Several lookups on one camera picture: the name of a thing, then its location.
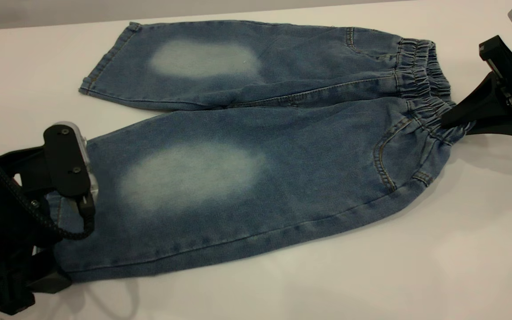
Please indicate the blue denim pants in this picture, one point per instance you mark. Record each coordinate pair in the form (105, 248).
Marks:
(305, 155)

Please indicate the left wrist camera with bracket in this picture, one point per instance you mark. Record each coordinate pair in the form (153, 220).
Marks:
(67, 160)

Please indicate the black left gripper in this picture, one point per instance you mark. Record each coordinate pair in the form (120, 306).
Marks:
(2, 222)

